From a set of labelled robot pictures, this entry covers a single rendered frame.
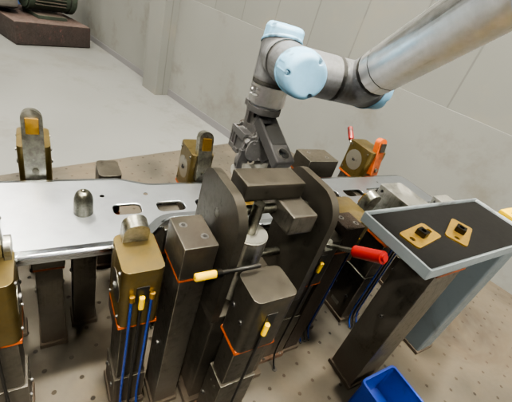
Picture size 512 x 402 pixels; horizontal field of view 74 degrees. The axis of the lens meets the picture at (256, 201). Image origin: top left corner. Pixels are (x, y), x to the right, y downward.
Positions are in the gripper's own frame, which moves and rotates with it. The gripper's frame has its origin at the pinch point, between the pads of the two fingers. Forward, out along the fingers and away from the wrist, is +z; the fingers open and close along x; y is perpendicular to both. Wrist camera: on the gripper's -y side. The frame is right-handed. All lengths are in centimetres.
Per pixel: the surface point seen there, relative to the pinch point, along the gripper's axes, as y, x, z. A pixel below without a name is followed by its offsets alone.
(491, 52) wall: 61, -183, -45
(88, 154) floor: 204, 8, 96
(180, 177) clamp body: 18.3, 8.9, 6.7
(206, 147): 12.1, 6.3, -5.1
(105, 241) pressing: -8.6, 31.5, 2.5
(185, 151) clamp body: 18.0, 8.9, -1.3
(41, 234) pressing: -5.1, 40.7, 2.4
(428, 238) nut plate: -35.2, -12.3, -12.8
